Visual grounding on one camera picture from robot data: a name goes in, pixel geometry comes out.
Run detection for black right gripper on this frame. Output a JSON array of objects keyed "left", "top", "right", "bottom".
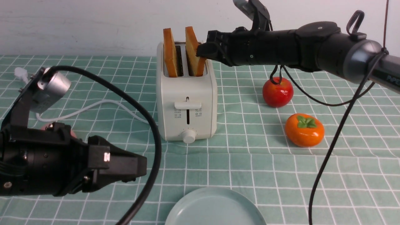
[{"left": 196, "top": 27, "right": 272, "bottom": 67}]

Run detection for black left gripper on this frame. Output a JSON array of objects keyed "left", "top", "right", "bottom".
[{"left": 37, "top": 123, "right": 147, "bottom": 197}]

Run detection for toast slice slot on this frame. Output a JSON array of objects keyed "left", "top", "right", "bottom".
[
  {"left": 185, "top": 27, "right": 206, "bottom": 77},
  {"left": 163, "top": 28, "right": 178, "bottom": 78}
]

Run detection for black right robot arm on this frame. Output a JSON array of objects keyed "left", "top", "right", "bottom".
[{"left": 196, "top": 22, "right": 399, "bottom": 93}]

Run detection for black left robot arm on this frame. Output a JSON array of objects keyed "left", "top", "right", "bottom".
[{"left": 1, "top": 122, "right": 147, "bottom": 197}]

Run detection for white two-slot toaster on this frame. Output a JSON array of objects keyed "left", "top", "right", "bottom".
[{"left": 156, "top": 42, "right": 218, "bottom": 144}]

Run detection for red apple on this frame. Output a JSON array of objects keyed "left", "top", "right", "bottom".
[{"left": 262, "top": 78, "right": 294, "bottom": 108}]

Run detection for pink peach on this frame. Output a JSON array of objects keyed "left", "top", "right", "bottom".
[{"left": 40, "top": 123, "right": 77, "bottom": 138}]

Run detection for light blue round plate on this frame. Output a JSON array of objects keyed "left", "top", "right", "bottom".
[{"left": 165, "top": 187, "right": 267, "bottom": 225}]

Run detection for orange persimmon with green leaf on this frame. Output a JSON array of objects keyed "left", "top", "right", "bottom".
[{"left": 284, "top": 113, "right": 325, "bottom": 148}]

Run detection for thick black left cable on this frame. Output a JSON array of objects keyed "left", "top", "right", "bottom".
[{"left": 47, "top": 66, "right": 162, "bottom": 225}]

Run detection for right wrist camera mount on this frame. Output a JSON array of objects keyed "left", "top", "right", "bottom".
[{"left": 233, "top": 0, "right": 273, "bottom": 31}]

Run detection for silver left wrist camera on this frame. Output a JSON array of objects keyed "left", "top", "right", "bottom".
[{"left": 14, "top": 67, "right": 71, "bottom": 123}]

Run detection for white toaster power cord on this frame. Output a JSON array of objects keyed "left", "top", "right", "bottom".
[{"left": 14, "top": 67, "right": 158, "bottom": 125}]

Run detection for thin black right cable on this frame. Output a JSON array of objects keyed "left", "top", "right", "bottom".
[{"left": 269, "top": 0, "right": 389, "bottom": 225}]

